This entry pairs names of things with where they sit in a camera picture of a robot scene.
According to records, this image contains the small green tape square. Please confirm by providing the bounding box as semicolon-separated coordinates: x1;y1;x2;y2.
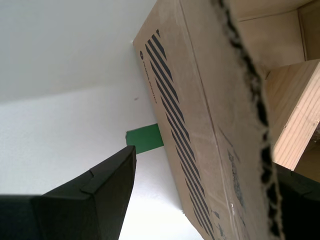
125;123;165;155

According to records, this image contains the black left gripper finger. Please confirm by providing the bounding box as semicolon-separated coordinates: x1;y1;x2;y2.
0;145;138;240
273;164;320;240

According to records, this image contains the light wooden block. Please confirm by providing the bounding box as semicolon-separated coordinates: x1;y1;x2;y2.
264;59;320;172

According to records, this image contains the cardboard box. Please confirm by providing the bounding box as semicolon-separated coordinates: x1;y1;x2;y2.
132;0;320;240

